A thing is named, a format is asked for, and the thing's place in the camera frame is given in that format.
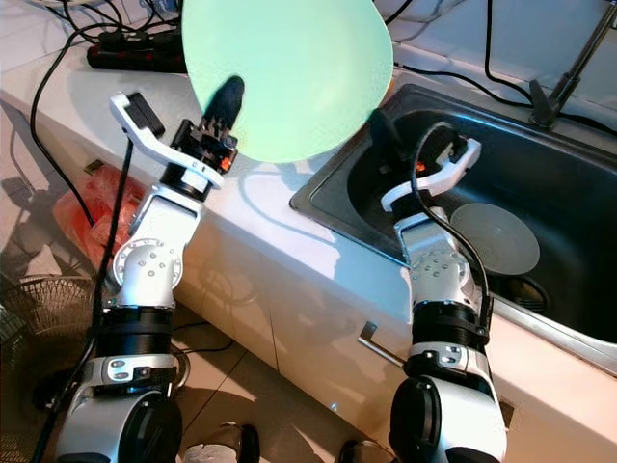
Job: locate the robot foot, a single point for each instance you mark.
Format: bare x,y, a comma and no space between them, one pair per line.
362,451
220,449

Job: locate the white ribbed bowl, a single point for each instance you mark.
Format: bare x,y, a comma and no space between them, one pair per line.
501,239

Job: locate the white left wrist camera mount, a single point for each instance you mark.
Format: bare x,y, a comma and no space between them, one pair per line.
149,145

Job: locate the orange plastic bag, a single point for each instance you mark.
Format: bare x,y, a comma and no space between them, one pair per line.
92,217

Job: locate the black floor fan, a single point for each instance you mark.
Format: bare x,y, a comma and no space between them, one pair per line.
39,347

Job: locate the dark metal faucet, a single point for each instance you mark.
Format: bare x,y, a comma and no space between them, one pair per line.
564,77

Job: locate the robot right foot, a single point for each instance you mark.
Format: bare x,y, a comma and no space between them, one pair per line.
362,451

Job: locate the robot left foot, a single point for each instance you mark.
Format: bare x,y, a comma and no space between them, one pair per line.
220,449

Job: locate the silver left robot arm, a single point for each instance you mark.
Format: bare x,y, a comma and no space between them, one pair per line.
149,280

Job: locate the white kitchen cabinet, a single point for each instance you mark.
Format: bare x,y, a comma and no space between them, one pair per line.
289,289

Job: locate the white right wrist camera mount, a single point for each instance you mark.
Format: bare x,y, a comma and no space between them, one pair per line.
397,198

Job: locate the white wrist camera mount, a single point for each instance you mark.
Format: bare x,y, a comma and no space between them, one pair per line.
149,145
397,198

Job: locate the stainless steel sink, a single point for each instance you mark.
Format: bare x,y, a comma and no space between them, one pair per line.
569,193

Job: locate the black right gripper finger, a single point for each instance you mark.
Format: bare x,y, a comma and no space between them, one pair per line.
386,135

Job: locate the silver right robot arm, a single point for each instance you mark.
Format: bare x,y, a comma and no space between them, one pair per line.
439,275

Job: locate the black power strip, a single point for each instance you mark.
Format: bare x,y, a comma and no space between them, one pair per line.
135,53

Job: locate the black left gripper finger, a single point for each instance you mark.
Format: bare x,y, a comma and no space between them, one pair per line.
226,100

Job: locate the light green plate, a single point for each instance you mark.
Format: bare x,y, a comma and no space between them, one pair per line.
289,68

